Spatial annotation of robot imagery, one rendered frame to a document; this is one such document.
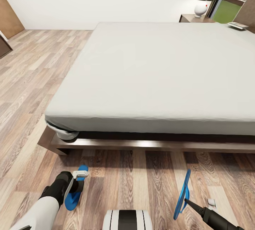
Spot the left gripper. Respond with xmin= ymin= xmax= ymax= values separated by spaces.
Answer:
xmin=69 ymin=179 xmax=84 ymax=193

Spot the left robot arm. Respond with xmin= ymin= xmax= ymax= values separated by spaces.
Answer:
xmin=9 ymin=170 xmax=89 ymax=230

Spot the sandal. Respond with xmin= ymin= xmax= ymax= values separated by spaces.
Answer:
xmin=174 ymin=169 xmax=191 ymax=220
xmin=64 ymin=165 xmax=88 ymax=211

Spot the hardback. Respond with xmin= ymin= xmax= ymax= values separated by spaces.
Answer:
xmin=228 ymin=22 xmax=249 ymax=29

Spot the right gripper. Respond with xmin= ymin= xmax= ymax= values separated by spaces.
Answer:
xmin=184 ymin=198 xmax=228 ymax=230

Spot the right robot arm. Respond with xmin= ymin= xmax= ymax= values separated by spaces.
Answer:
xmin=184 ymin=198 xmax=244 ymax=230

